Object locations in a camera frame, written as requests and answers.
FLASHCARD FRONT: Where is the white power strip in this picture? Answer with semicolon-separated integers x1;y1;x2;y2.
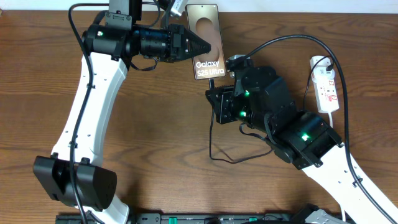
310;55;340;113

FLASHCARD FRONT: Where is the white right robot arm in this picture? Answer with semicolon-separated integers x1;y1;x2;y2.
206;67;397;223

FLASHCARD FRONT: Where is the black USB charging cable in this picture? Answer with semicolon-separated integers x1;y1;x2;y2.
208;55;335;165

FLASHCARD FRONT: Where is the white power strip cord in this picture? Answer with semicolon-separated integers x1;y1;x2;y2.
327;112;347;223

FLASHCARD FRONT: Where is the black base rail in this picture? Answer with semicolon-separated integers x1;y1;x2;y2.
55;203;355;224

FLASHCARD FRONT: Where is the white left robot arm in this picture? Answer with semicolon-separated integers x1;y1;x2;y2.
33;1;211;223

